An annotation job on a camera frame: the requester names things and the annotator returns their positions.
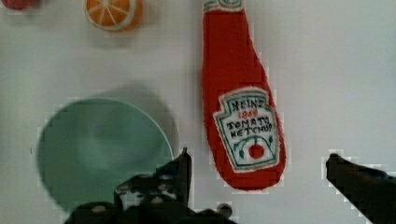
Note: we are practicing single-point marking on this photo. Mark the red felt ketchup bottle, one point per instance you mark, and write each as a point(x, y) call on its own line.
point(243, 129)

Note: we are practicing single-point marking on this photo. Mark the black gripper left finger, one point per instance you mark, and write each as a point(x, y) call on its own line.
point(171, 181)

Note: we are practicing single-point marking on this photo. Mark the orange slice toy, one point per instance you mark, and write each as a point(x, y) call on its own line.
point(113, 15)

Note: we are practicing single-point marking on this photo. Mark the green mug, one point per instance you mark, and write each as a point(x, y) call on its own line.
point(91, 146)

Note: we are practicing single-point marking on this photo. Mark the large red strawberry toy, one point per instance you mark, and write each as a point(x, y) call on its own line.
point(18, 4)

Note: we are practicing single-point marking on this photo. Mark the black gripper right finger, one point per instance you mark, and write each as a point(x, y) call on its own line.
point(371, 191)

